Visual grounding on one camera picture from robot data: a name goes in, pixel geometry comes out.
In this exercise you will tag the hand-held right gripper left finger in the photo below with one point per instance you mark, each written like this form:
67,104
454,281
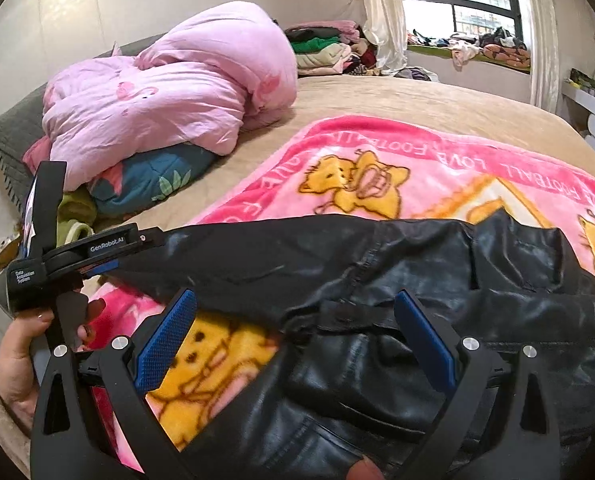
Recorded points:
166,341

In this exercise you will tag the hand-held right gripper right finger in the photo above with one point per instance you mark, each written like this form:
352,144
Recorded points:
427,346

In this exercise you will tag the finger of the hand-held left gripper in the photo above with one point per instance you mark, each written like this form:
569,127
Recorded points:
102,269

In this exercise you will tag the black leather jacket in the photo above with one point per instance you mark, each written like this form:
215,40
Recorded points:
327,260

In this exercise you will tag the clothes heap on windowsill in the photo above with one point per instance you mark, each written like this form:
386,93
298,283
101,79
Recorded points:
502,50

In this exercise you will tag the stack of folded clothes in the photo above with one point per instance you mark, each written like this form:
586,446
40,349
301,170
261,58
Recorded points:
322,47

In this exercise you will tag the person's left hand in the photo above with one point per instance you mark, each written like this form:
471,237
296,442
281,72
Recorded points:
14,370

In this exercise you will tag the green cloth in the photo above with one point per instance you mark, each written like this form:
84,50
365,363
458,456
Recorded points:
72,210

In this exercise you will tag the teal floral pillow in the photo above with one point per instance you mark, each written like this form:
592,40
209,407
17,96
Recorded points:
147,180

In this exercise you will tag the dark grey cushion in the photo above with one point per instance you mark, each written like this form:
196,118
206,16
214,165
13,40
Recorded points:
12,130

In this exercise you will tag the pink printed blanket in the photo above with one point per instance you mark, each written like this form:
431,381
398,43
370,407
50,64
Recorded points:
427,180

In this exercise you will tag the pink quilt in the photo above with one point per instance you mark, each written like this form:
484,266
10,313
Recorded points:
177,85

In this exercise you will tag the plain white curtain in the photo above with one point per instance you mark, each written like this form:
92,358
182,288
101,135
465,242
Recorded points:
542,35

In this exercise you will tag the white lace curtain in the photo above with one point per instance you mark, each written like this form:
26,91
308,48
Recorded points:
377,10

